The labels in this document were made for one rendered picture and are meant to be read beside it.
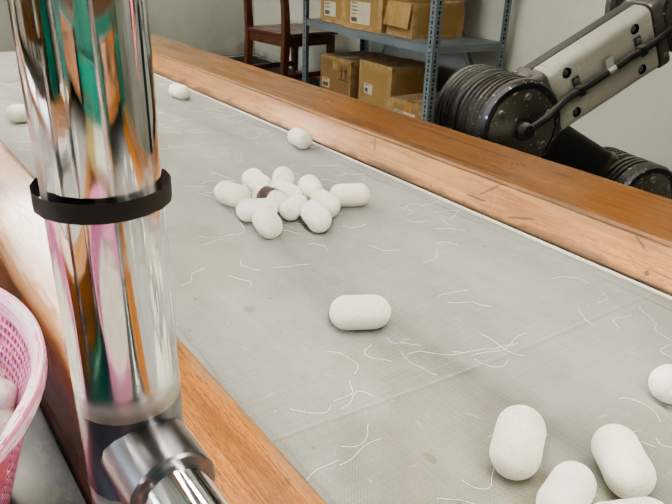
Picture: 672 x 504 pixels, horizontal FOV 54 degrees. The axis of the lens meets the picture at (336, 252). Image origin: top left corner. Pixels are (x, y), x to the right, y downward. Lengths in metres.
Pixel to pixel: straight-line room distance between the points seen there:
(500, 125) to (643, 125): 1.92
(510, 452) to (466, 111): 0.66
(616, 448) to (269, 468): 0.14
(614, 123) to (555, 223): 2.33
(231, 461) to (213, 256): 0.24
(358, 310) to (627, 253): 0.22
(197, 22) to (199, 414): 4.99
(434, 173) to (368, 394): 0.32
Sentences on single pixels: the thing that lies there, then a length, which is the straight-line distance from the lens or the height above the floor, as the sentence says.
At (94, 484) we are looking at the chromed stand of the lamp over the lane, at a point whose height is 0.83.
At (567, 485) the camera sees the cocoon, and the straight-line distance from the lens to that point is 0.28.
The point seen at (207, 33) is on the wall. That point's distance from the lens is 5.27.
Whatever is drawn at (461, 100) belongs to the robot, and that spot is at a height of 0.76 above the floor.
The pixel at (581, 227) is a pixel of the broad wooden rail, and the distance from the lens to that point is 0.53.
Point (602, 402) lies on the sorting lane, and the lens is 0.37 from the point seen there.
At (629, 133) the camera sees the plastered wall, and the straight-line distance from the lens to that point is 2.82.
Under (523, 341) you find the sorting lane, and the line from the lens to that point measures 0.40.
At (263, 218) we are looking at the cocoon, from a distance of 0.49.
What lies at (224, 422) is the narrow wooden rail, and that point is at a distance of 0.28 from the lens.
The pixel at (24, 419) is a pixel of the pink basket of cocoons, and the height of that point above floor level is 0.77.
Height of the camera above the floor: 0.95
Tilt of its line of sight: 25 degrees down
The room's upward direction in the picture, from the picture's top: 2 degrees clockwise
